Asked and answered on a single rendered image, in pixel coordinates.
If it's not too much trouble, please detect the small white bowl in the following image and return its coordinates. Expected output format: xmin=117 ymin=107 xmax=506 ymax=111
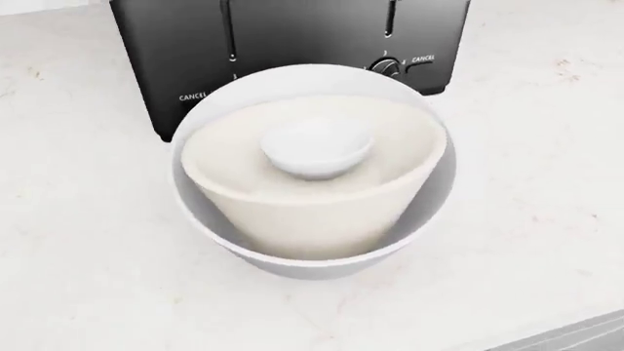
xmin=258 ymin=114 xmax=375 ymax=181

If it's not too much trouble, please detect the medium cream bowl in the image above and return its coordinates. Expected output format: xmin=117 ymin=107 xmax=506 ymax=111
xmin=179 ymin=96 xmax=449 ymax=257

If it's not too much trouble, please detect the large white bowl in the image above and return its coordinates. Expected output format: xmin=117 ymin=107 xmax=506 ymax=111
xmin=170 ymin=61 xmax=460 ymax=281

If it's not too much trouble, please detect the black toaster dial knob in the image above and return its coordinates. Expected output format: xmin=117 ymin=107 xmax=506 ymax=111
xmin=369 ymin=58 xmax=406 ymax=79

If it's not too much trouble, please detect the black four-slot toaster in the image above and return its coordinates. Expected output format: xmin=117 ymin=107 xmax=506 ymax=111
xmin=108 ymin=0 xmax=472 ymax=143

